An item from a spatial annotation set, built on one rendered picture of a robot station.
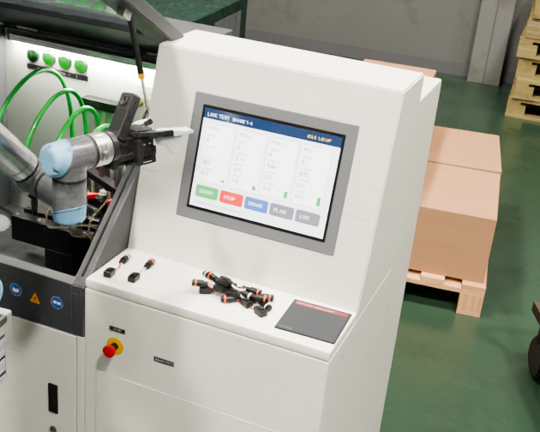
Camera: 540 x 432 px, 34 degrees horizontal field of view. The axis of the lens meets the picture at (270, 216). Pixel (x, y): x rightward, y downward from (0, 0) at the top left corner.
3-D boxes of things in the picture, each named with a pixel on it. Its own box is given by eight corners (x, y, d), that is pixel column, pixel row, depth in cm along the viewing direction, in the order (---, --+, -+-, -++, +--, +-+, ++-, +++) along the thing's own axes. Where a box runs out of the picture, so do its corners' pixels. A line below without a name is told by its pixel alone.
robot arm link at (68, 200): (65, 205, 204) (65, 161, 200) (94, 222, 198) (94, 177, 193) (36, 213, 199) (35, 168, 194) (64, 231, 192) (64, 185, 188)
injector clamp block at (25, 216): (12, 259, 271) (10, 214, 265) (32, 246, 280) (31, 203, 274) (106, 287, 261) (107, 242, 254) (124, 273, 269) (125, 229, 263)
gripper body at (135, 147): (138, 155, 210) (97, 165, 202) (136, 120, 207) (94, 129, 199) (159, 161, 205) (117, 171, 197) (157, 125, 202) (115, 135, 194)
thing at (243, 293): (185, 296, 231) (186, 277, 229) (203, 279, 240) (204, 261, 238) (264, 319, 224) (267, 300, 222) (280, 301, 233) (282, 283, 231)
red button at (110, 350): (99, 357, 237) (99, 341, 235) (106, 351, 241) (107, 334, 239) (115, 363, 236) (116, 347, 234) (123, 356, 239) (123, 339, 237)
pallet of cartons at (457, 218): (507, 216, 550) (537, 84, 515) (477, 325, 424) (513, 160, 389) (349, 182, 579) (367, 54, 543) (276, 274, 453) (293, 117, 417)
